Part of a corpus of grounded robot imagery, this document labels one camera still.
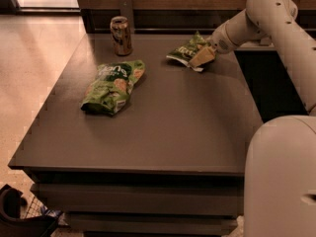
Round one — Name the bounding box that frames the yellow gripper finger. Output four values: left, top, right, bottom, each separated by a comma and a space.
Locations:
189, 46, 215, 68

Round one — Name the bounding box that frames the green Kettle jalapeno chip bag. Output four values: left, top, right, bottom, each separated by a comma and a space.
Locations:
166, 32, 207, 68

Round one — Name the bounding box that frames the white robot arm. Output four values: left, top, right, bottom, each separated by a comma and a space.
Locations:
189, 0, 316, 237

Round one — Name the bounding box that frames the green Sun chips bag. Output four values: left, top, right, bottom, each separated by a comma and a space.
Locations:
81, 60, 145, 116

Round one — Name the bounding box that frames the gold soda can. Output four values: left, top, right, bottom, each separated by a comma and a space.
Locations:
110, 16, 132, 56

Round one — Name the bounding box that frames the dark bin on floor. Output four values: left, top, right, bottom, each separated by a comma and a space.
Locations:
0, 185, 57, 237

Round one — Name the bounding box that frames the left grey metal bracket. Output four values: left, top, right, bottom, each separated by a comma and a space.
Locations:
118, 0, 135, 33

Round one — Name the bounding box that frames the wire mesh basket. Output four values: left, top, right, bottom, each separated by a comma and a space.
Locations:
23, 197, 42, 218

